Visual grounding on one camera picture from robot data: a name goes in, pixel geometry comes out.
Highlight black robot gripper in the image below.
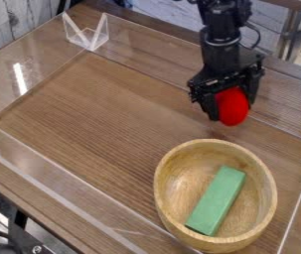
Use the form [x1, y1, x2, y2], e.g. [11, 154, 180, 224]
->
[187, 28, 264, 121]

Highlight red plush fruit green stem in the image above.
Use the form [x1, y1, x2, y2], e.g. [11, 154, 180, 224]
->
[216, 87, 248, 126]

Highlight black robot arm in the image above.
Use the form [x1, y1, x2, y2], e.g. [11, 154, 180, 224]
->
[187, 0, 263, 126]

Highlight metal stand in background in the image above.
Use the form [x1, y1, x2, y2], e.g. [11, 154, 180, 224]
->
[262, 0, 301, 62]

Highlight wooden bowl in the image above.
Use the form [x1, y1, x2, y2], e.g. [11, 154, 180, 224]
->
[153, 139, 277, 254]

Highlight clear acrylic tray walls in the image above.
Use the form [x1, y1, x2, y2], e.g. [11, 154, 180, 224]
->
[0, 5, 301, 254]

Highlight green rectangular block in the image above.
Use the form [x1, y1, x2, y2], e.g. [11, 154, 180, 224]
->
[184, 166, 244, 236]

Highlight clear acrylic corner bracket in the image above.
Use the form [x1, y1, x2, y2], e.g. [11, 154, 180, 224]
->
[61, 13, 108, 52]

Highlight black table leg bracket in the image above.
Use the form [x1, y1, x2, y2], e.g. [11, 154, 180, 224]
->
[7, 209, 54, 254]

